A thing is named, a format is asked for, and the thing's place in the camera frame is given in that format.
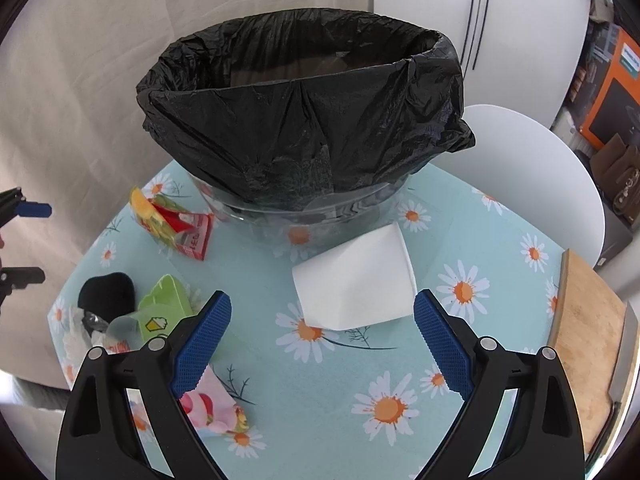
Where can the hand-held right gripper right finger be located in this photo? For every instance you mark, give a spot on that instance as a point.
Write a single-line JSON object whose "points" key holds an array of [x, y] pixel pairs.
{"points": [[440, 330]]}

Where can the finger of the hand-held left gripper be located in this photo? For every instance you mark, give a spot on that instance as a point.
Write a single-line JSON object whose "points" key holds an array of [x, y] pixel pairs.
{"points": [[22, 276], [35, 208]]}

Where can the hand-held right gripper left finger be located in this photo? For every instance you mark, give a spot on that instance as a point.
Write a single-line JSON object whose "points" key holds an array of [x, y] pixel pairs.
{"points": [[205, 330]]}

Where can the green paper cup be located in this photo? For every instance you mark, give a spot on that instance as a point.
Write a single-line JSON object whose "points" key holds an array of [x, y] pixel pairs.
{"points": [[165, 295]]}

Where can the white paper cup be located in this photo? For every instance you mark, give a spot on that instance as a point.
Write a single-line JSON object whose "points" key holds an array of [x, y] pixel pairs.
{"points": [[355, 280]]}

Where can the clear plastic bin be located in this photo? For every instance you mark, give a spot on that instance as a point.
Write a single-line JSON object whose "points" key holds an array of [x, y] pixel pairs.
{"points": [[250, 215]]}

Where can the black trash bag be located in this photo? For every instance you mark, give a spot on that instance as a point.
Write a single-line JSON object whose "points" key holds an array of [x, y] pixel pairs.
{"points": [[300, 125]]}

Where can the pink printed wrapper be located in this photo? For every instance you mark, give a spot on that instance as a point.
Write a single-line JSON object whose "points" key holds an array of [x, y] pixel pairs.
{"points": [[210, 405]]}

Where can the black crumpled cloth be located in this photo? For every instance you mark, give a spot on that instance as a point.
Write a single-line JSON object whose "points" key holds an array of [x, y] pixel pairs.
{"points": [[107, 290]]}

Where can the red yellow snack wrapper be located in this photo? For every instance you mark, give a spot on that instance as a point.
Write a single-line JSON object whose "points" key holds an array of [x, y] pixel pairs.
{"points": [[192, 237]]}

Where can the daisy print tablecloth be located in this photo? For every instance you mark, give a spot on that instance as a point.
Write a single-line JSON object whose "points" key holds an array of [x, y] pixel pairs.
{"points": [[350, 385]]}

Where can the wooden cutting board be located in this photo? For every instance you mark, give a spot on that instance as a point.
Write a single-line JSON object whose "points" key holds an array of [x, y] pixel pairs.
{"points": [[585, 340]]}

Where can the white chair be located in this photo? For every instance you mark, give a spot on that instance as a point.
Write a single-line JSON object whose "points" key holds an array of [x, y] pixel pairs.
{"points": [[525, 170]]}

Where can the kitchen knife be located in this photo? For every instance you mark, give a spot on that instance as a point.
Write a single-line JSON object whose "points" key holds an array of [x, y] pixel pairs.
{"points": [[625, 360]]}

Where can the dark grey box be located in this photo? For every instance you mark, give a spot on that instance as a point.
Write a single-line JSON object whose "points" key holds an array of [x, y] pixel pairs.
{"points": [[615, 240]]}

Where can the brown bag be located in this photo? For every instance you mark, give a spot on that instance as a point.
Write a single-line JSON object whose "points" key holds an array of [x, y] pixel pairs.
{"points": [[615, 170]]}

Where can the orange black cardboard box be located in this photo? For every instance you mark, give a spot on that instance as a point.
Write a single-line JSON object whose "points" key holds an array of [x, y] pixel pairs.
{"points": [[627, 60]]}

